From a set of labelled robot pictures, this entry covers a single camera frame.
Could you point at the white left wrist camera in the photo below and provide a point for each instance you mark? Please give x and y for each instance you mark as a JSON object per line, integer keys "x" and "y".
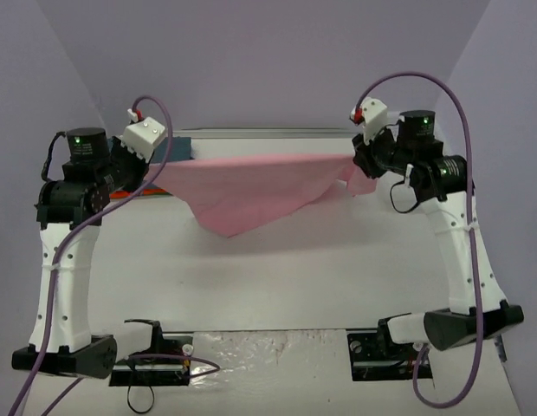
{"x": 143, "y": 135}

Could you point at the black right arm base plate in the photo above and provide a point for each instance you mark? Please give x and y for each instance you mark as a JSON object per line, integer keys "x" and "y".
{"x": 369, "y": 361}

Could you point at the folded teal blue t-shirt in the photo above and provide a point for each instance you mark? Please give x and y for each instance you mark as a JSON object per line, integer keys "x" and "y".
{"x": 181, "y": 150}

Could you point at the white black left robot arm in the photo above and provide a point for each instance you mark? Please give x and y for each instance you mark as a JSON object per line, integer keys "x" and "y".
{"x": 70, "y": 212}

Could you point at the folded orange t-shirt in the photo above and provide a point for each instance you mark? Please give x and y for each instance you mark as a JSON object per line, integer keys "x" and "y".
{"x": 150, "y": 191}

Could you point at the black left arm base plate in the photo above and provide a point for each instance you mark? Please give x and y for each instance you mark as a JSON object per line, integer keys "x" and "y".
{"x": 157, "y": 372}

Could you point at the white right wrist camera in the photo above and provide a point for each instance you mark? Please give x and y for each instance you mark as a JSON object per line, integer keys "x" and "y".
{"x": 372, "y": 115}

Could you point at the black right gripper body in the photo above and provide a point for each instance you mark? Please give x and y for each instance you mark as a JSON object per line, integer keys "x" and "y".
{"x": 366, "y": 159}

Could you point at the pink t-shirt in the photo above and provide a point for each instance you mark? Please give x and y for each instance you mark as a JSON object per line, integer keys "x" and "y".
{"x": 230, "y": 196}

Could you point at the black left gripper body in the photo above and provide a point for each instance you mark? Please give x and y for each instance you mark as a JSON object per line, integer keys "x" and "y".
{"x": 132, "y": 163}

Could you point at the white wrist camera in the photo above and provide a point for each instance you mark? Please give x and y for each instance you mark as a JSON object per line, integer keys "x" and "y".
{"x": 143, "y": 135}
{"x": 372, "y": 115}

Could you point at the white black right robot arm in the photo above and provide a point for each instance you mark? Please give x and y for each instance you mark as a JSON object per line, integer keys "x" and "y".
{"x": 439, "y": 182}

